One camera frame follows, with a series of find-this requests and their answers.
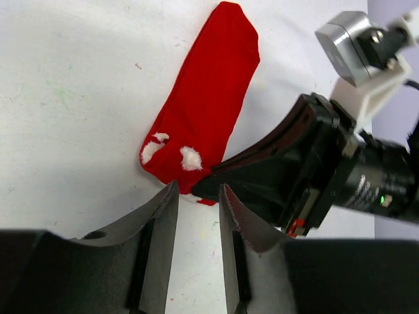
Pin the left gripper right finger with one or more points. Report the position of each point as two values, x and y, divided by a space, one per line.
254 268

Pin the red Santa sock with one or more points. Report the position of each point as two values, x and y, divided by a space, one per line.
192 129

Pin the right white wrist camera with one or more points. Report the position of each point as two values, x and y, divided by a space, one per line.
367 59

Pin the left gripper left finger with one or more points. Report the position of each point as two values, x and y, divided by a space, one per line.
125 266

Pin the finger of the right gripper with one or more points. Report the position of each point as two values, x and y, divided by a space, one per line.
274 188
303 121

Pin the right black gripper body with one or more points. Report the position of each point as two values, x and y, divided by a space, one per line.
376 177

